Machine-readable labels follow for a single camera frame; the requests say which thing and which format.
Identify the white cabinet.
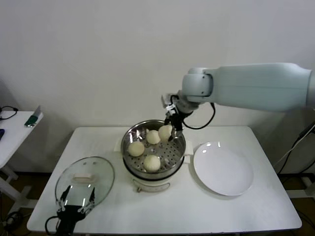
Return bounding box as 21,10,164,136
277,108,315,174

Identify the green handled metal tool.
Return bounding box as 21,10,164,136
24,106,42,128

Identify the white side table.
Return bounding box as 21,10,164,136
0,111,45,209

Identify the steel steamer basket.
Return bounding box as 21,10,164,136
113,119,194,178

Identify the glass lid with cream handle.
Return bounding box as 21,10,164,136
55,156,116,212

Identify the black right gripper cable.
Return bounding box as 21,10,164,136
171,94,217,130

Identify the black power cable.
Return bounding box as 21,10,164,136
279,137,315,174

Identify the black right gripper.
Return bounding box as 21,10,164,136
164,111,188,143

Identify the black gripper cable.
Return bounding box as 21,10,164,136
45,215,61,236
171,94,217,130

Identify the white round plate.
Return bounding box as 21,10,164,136
193,142,254,197

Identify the black cable on side table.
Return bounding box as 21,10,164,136
0,106,18,121

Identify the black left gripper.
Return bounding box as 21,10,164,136
56,185,96,236

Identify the white electric cooker pot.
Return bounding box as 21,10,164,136
122,153,191,194

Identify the floor power strip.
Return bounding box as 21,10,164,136
0,211,25,232

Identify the white power cable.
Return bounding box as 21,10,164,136
274,137,300,168

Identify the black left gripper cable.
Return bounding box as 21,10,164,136
45,215,61,236

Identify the black power adapter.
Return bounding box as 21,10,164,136
298,122,315,140

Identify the white steamed baozi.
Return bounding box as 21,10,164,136
143,154,161,173
127,142,145,157
146,130,161,145
157,124,173,142

